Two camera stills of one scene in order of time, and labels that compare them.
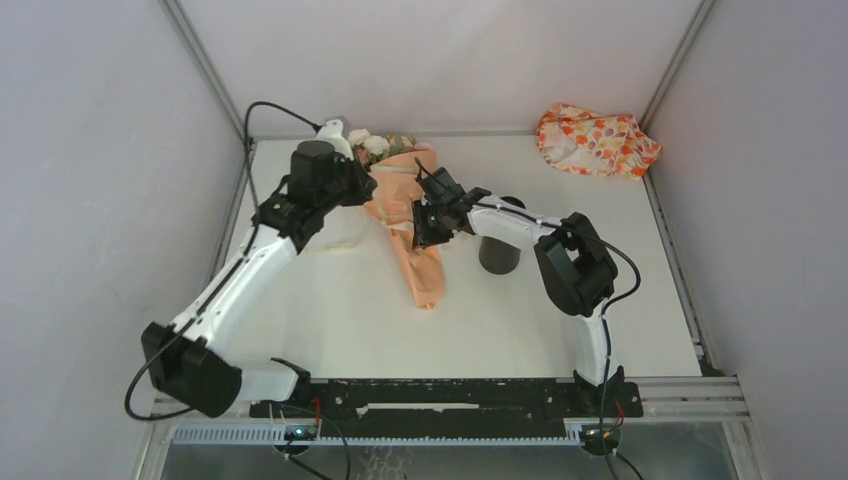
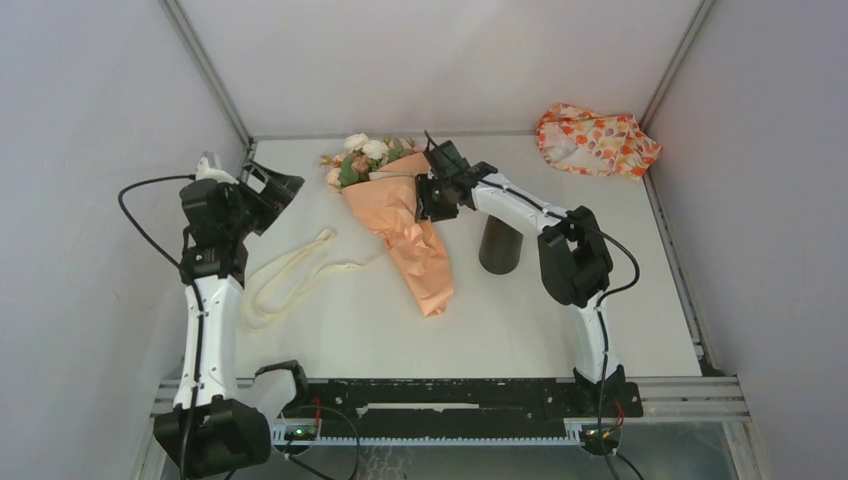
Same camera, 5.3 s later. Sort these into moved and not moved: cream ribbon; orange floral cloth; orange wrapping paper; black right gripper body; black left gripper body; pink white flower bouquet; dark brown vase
Moved: black left gripper body; cream ribbon; black right gripper body
Not moved: dark brown vase; orange floral cloth; pink white flower bouquet; orange wrapping paper
